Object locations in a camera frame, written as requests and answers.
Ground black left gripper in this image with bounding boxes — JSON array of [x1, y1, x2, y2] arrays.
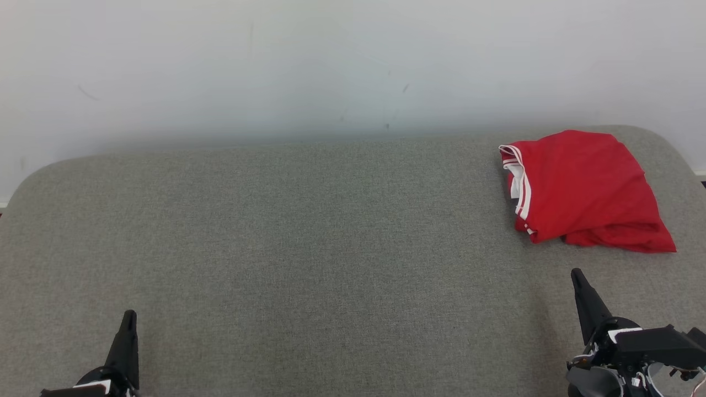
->
[[40, 310, 140, 397]]

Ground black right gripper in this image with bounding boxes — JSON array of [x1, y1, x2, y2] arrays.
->
[[571, 269, 706, 370]]

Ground red white basketball jersey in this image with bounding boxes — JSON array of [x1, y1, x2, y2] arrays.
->
[[499, 130, 662, 244]]

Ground grey fabric sofa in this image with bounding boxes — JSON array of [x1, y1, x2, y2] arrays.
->
[[0, 126, 706, 397]]

